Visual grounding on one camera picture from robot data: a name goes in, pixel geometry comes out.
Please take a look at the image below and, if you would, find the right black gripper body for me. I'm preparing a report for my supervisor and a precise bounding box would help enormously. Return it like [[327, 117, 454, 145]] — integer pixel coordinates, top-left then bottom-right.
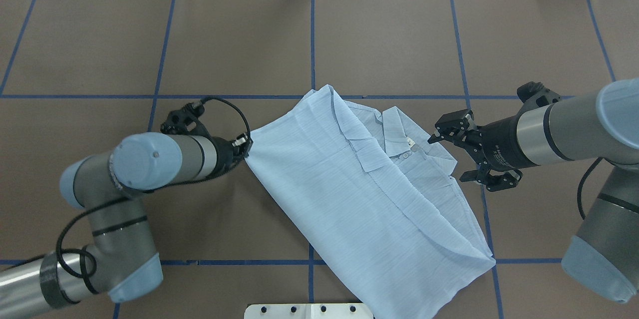
[[464, 118, 525, 175]]

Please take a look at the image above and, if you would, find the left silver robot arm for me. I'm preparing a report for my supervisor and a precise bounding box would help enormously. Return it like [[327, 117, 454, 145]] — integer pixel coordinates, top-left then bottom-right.
[[1, 132, 253, 319]]

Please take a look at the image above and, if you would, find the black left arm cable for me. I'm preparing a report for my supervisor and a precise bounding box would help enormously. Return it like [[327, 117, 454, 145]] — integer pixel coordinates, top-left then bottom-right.
[[55, 97, 251, 296]]

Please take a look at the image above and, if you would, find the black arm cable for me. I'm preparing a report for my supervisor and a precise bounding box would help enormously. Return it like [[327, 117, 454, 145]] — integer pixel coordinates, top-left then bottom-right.
[[577, 157, 605, 221], [55, 97, 251, 296]]

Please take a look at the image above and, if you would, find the white pedestal column with base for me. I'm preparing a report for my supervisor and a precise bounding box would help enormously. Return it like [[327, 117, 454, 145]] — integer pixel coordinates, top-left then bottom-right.
[[244, 303, 375, 319]]

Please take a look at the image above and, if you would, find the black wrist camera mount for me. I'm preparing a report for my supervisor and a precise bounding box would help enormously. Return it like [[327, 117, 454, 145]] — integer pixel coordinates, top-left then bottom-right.
[[160, 101, 209, 137], [517, 81, 562, 113]]

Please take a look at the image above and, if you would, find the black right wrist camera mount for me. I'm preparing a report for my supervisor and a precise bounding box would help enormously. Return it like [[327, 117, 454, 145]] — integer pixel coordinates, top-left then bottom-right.
[[517, 81, 562, 113]]

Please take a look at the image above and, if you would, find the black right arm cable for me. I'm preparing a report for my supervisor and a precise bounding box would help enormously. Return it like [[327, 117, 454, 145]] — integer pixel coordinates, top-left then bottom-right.
[[577, 157, 605, 221]]

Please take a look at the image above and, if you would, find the light blue button-up shirt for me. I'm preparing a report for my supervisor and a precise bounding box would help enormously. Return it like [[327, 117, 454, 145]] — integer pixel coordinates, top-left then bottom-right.
[[247, 85, 496, 319]]

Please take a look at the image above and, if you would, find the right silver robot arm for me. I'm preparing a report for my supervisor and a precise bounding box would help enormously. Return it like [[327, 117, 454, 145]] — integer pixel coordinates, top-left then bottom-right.
[[428, 78, 639, 304]]

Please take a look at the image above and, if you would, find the brown paper table cover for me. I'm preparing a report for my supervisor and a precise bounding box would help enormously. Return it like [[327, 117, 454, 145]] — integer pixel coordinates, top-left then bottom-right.
[[0, 0, 638, 319]]

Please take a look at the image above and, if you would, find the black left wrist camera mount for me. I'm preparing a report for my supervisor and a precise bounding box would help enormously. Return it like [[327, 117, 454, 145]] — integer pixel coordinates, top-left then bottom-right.
[[160, 101, 209, 137]]

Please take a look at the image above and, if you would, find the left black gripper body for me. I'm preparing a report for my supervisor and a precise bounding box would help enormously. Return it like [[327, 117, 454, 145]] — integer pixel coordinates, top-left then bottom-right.
[[212, 138, 240, 179]]

